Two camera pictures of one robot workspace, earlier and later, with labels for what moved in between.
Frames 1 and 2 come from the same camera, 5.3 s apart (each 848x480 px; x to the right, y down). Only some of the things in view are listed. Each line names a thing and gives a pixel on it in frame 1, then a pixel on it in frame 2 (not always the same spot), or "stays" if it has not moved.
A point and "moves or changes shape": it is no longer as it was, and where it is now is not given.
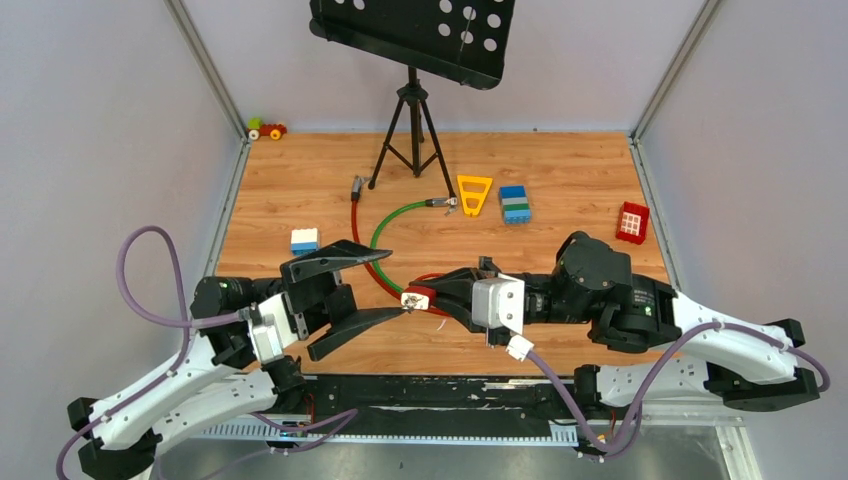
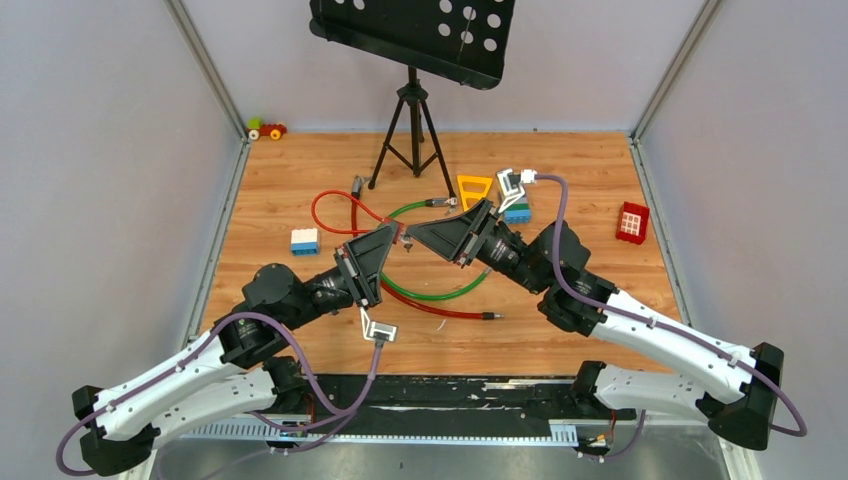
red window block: x=633 y=222 stays
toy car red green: x=256 y=128 stays
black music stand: x=466 y=41 stays
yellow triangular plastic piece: x=481 y=196 stays
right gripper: x=455 y=289 -> x=450 y=237
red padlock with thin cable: x=422 y=297 moves or changes shape
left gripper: x=317 y=294 -> x=366 y=288
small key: x=410 y=302 moves or changes shape
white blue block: x=305 y=240 stays
